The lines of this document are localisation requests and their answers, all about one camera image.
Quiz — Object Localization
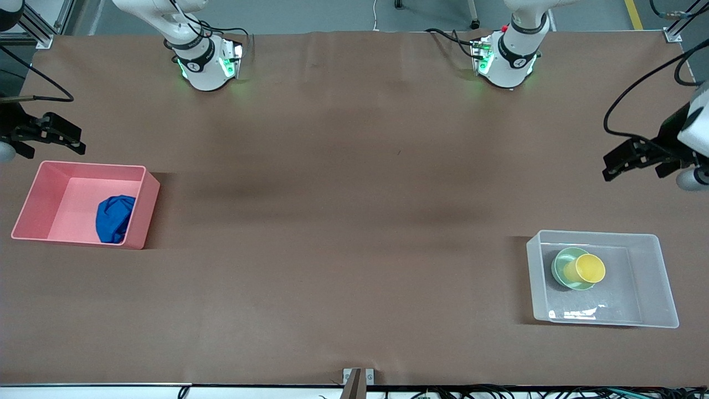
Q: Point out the blue cloth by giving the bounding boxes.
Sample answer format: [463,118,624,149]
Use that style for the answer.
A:
[95,195,137,244]

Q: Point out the yellow cup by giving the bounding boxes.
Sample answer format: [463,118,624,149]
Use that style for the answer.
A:
[563,253,607,285]

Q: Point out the light green bowl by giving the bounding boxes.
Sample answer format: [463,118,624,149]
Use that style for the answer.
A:
[551,247,598,292]

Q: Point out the pink plastic box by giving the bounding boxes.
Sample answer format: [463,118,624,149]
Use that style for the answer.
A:
[11,160,161,250]

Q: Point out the clear plastic box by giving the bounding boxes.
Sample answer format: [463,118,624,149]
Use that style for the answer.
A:
[526,229,680,329]

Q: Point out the brown table cover sheet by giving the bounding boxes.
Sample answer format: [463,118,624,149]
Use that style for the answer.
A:
[0,30,709,387]

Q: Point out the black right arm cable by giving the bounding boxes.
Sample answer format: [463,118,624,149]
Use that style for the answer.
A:
[0,44,75,104]

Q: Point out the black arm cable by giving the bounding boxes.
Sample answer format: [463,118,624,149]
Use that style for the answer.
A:
[0,44,75,104]
[603,39,709,147]

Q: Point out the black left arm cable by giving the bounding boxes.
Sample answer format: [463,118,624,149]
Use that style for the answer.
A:
[603,39,709,147]

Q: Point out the aluminium frame post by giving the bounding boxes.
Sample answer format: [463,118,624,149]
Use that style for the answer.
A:
[17,0,75,49]
[664,0,700,44]

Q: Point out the black right base cable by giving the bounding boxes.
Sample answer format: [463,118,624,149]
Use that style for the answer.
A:
[169,0,251,53]

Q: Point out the black base cable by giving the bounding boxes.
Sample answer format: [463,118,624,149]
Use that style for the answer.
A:
[424,28,488,60]
[169,0,251,53]

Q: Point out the black left base cable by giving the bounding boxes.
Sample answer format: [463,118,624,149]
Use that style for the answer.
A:
[424,28,488,60]

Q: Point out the white table edge rail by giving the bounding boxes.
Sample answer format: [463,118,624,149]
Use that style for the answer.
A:
[0,382,709,399]

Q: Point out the metal table bracket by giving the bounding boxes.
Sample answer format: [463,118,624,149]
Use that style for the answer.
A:
[342,367,375,399]

